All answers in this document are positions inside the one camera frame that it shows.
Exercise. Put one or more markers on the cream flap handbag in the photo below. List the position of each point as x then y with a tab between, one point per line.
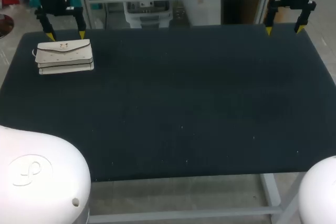
64	54

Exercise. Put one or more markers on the white plastic crate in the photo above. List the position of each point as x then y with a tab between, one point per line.
148	12

